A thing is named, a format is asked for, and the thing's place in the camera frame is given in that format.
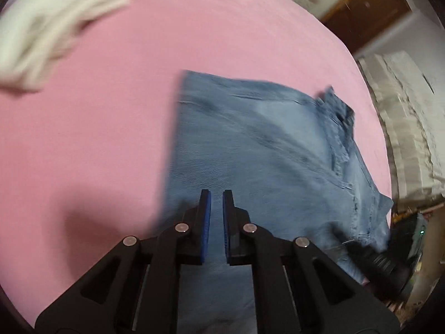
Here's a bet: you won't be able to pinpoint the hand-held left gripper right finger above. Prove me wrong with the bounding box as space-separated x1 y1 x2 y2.
222 190 400 334

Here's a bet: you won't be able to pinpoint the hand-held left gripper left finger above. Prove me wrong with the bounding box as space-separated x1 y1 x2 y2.
34 188 212 334

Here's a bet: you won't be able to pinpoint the blue denim jeans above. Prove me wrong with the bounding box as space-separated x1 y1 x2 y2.
162 70 395 334

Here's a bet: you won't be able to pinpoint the dark object with green light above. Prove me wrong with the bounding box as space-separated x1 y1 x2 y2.
391 210 430 261

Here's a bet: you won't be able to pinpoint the pink fleece bed blanket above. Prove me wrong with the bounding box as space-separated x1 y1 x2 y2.
0 0 393 328

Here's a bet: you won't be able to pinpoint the brown wooden door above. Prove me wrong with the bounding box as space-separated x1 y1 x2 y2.
320 0 412 53

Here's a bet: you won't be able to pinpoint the cream white garment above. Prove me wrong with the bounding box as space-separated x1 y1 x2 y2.
0 0 133 93

